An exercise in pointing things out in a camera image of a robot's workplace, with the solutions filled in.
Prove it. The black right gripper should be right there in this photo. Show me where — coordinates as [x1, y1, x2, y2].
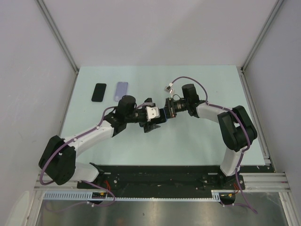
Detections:
[157, 98, 189, 121]

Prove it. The black phone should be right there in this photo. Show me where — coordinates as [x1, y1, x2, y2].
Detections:
[156, 108, 168, 124]

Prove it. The lilac phone case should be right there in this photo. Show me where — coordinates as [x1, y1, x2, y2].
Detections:
[114, 81, 128, 102]

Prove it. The black smartphone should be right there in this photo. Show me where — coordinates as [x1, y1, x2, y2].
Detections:
[91, 83, 107, 102]

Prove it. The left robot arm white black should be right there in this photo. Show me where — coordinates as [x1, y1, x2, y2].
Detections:
[39, 96, 165, 188]

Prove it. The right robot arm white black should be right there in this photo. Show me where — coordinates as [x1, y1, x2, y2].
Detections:
[164, 84, 257, 189]

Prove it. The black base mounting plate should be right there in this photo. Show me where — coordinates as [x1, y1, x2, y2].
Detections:
[48, 164, 275, 198]

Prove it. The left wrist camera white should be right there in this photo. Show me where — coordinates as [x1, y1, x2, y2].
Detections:
[146, 106, 160, 121]

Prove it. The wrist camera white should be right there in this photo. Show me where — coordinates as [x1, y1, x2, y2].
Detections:
[146, 106, 160, 121]
[164, 83, 174, 95]

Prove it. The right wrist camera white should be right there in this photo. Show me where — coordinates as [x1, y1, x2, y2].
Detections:
[164, 83, 174, 95]

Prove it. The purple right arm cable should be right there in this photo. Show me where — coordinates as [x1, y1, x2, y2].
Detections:
[169, 75, 258, 215]

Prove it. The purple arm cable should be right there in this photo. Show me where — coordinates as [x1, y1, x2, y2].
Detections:
[39, 101, 155, 214]
[169, 75, 258, 215]

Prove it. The aluminium corner frame post right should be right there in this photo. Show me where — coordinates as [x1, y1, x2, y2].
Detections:
[240, 0, 286, 72]

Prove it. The aluminium corner frame post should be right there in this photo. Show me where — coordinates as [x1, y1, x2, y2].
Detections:
[35, 0, 79, 75]
[240, 0, 286, 72]

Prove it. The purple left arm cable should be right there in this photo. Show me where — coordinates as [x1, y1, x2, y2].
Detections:
[39, 101, 155, 214]

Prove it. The white slotted cable duct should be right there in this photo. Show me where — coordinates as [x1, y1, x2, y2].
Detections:
[44, 190, 235, 202]

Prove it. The aluminium front rail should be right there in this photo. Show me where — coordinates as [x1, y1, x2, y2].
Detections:
[34, 171, 290, 192]

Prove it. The aluminium corner frame post left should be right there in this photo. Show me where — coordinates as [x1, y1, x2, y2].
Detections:
[35, 0, 79, 75]

